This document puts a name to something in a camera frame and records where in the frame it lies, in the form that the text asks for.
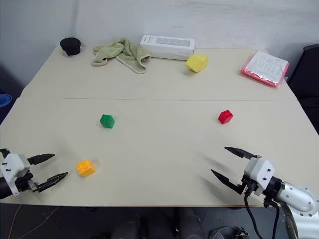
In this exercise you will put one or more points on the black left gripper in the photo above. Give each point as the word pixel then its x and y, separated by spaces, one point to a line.
pixel 25 183

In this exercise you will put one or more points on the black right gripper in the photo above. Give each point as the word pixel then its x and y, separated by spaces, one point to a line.
pixel 250 188

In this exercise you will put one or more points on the orange toy brick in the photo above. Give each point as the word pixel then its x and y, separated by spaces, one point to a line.
pixel 86 168

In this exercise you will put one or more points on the red toy brick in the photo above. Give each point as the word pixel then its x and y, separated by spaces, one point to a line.
pixel 225 116

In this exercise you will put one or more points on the green toy brick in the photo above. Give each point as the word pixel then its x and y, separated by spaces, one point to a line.
pixel 107 121

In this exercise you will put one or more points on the blue round object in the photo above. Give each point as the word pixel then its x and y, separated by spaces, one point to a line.
pixel 4 100

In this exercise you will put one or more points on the red packet stack with paper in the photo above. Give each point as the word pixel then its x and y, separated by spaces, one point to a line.
pixel 265 68

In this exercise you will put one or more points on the large yellow foam block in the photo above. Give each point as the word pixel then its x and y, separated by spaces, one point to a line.
pixel 197 62

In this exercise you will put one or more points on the black chair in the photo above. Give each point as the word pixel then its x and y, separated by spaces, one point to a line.
pixel 307 82

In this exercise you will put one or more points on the black round bowl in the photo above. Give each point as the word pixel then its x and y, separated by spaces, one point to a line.
pixel 70 46

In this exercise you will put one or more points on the white cardboard box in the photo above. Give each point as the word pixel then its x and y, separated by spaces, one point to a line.
pixel 167 47

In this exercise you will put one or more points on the light green towel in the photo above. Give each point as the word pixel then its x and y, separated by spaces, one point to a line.
pixel 124 53

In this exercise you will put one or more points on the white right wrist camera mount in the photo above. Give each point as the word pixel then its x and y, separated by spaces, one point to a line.
pixel 260 171

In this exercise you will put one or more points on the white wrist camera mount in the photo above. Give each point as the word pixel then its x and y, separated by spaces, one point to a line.
pixel 260 171
pixel 13 166

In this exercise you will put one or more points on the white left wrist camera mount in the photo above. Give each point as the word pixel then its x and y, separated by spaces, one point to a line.
pixel 13 166

